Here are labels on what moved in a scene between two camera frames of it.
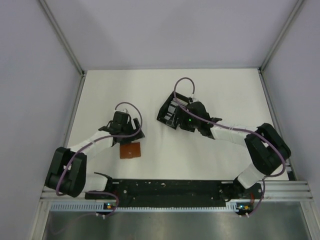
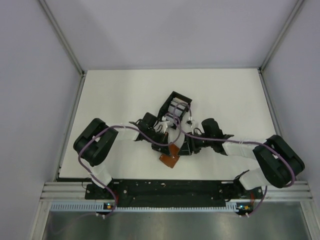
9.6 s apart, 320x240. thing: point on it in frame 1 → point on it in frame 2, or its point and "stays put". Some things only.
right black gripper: (183, 114) → (189, 146)
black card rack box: (168, 113) stays put
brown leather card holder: (130, 150) → (170, 160)
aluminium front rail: (273, 190) stays put
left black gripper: (129, 139) → (163, 138)
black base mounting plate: (177, 193) stays put
